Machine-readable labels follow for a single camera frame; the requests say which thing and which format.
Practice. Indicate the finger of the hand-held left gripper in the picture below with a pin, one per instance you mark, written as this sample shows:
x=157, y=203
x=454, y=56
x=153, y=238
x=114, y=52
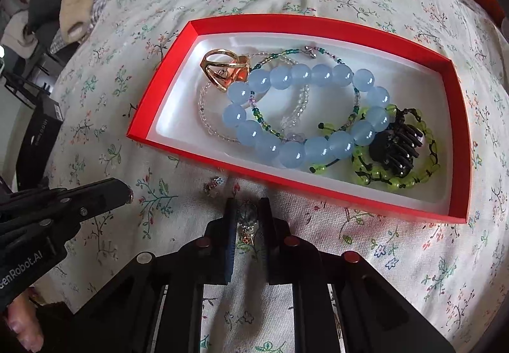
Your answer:
x=59, y=227
x=103, y=192

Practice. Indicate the black phone box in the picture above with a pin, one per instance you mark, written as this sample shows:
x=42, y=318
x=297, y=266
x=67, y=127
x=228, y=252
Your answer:
x=37, y=138

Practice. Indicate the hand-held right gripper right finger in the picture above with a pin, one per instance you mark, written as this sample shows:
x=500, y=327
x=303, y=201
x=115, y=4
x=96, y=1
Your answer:
x=265, y=241

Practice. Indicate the red cardboard box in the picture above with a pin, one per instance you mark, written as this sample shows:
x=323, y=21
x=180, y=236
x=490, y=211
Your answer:
x=397, y=70

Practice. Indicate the black claw hair clip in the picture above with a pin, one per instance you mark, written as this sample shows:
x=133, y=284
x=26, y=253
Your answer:
x=389, y=146

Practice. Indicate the person's left hand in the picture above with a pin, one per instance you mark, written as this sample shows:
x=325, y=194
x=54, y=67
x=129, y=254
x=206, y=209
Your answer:
x=24, y=329

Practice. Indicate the grey plaid cloth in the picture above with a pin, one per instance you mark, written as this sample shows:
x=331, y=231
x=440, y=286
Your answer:
x=95, y=15

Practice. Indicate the crystal ball earring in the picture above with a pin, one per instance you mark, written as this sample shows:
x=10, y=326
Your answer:
x=216, y=181
x=247, y=214

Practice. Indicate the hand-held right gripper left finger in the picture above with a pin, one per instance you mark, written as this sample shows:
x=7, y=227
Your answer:
x=229, y=241

